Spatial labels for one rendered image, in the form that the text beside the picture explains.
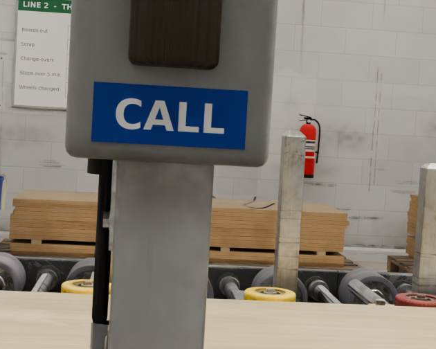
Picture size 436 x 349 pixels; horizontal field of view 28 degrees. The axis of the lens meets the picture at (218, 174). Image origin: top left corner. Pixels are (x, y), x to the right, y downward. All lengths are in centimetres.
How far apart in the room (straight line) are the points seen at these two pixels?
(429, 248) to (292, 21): 621
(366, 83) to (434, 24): 79
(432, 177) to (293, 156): 24
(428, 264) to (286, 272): 24
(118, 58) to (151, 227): 6
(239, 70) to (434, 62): 762
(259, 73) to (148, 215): 7
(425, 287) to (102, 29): 125
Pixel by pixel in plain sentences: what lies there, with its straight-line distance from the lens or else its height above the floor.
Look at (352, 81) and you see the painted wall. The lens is 769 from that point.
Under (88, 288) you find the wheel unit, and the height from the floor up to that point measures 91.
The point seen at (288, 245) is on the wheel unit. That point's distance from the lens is 144.
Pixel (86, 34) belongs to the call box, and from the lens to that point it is 30.
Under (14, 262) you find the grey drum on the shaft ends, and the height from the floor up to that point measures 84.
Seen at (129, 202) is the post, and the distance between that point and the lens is 31.
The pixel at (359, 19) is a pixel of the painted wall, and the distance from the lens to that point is 775.
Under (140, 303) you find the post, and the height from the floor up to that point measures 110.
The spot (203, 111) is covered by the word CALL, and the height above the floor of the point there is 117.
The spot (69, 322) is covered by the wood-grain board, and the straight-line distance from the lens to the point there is 113.
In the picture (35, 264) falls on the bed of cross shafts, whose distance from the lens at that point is 197.
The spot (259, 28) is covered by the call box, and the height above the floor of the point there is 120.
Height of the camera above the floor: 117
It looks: 4 degrees down
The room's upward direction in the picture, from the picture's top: 3 degrees clockwise
